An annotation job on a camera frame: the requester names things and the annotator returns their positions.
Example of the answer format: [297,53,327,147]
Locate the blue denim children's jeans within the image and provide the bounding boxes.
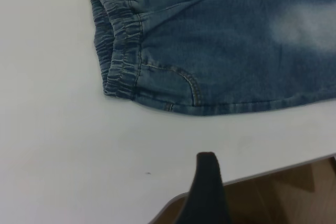
[87,0,336,117]

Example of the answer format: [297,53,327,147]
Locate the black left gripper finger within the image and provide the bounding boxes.
[151,152,235,224]

